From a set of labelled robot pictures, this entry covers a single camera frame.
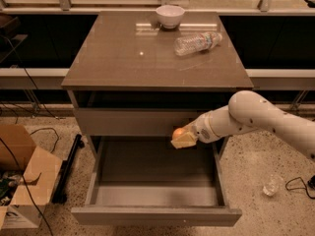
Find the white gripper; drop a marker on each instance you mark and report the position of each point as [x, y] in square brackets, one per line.
[200, 130]

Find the orange fruit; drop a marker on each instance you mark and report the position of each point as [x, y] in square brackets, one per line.
[178, 132]

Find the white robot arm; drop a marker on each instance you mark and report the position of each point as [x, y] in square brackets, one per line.
[248, 111]

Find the open grey middle drawer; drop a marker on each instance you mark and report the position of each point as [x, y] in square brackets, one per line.
[145, 181]

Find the grey drawer cabinet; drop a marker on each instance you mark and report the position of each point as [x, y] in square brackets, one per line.
[128, 62]

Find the closed grey top drawer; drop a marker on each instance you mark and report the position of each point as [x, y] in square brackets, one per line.
[132, 122]

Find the clear plastic water bottle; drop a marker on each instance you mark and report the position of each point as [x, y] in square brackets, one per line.
[197, 42]

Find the crumpled clear plastic cup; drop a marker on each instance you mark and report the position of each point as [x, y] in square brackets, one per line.
[272, 184]

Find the white ceramic bowl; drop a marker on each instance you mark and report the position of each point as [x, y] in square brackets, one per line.
[170, 16]

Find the black bar on floor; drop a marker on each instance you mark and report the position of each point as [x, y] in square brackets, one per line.
[60, 196]

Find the cardboard box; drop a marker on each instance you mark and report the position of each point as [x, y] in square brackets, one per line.
[28, 176]

